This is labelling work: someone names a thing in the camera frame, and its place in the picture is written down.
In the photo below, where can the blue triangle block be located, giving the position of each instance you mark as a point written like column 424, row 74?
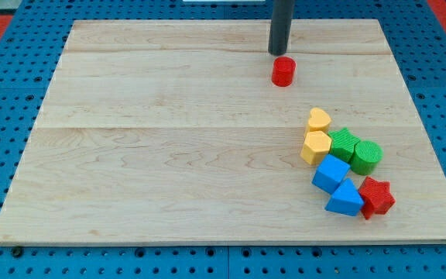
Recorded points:
column 346, row 199

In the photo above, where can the red star block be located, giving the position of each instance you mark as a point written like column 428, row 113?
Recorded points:
column 377, row 197

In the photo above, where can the green star block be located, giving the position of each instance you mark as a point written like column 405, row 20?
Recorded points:
column 343, row 144

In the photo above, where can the green cylinder block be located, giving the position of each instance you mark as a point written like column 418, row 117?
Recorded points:
column 367, row 155

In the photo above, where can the red cylinder block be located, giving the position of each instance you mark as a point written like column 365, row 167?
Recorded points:
column 283, row 71

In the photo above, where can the yellow heart block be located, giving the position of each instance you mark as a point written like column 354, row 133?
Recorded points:
column 318, row 120

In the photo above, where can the yellow hexagon block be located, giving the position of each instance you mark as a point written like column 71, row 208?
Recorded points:
column 317, row 145

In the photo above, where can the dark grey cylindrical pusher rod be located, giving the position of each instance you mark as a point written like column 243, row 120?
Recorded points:
column 280, row 25

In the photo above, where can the light wooden board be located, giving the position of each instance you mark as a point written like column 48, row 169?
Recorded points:
column 171, row 133

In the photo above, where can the blue cube block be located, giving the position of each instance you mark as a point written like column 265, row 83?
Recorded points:
column 330, row 173

